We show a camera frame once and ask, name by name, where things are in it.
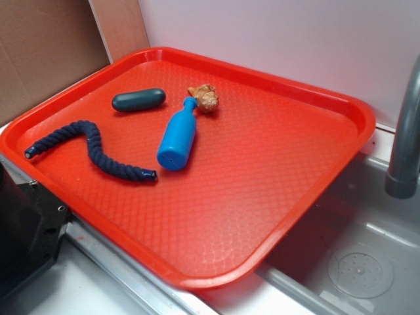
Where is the red plastic tray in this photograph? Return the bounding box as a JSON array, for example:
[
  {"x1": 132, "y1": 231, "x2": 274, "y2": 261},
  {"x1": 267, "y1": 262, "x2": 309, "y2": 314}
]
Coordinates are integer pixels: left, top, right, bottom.
[{"x1": 1, "y1": 48, "x2": 375, "y2": 291}]

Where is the blue plastic toy bottle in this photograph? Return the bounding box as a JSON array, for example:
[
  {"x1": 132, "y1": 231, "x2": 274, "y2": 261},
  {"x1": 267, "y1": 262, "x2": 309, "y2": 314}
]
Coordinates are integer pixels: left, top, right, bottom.
[{"x1": 157, "y1": 96, "x2": 198, "y2": 171}]

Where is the tan spiral seashell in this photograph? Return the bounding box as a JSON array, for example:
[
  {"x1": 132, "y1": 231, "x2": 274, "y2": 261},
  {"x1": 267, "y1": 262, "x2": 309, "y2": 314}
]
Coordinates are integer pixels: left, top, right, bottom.
[{"x1": 187, "y1": 84, "x2": 219, "y2": 114}]

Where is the dark teal capsule object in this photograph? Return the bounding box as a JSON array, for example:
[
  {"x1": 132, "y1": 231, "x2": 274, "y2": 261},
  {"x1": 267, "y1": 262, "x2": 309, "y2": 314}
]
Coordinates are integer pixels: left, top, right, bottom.
[{"x1": 112, "y1": 88, "x2": 167, "y2": 112}]

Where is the grey plastic sink basin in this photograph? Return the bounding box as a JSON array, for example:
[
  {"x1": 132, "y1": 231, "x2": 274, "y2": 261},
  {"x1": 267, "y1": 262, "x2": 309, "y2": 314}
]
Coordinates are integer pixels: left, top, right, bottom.
[{"x1": 1, "y1": 126, "x2": 419, "y2": 314}]

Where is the round sink drain cover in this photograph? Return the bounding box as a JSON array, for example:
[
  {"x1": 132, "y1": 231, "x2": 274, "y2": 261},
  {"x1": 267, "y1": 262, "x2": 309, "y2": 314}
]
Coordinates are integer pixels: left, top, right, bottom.
[{"x1": 327, "y1": 244, "x2": 394, "y2": 299}]

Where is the grey sink faucet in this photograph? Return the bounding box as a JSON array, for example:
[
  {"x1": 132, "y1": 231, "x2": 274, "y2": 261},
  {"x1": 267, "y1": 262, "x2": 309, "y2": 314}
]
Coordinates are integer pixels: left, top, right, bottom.
[{"x1": 385, "y1": 60, "x2": 419, "y2": 199}]

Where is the brown cardboard panel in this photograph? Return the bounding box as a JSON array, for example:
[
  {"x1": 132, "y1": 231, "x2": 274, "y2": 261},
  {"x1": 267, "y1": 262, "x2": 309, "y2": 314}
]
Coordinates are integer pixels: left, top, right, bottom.
[{"x1": 1, "y1": 1, "x2": 150, "y2": 125}]

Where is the dark blue braided rope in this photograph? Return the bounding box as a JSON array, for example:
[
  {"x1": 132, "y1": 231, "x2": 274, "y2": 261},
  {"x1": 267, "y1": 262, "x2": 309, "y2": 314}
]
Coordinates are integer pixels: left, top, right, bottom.
[{"x1": 24, "y1": 120, "x2": 159, "y2": 184}]

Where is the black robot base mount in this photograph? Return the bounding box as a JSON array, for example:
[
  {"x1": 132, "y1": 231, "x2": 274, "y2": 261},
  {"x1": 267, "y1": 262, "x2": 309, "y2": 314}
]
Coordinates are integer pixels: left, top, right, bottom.
[{"x1": 1, "y1": 166, "x2": 70, "y2": 302}]

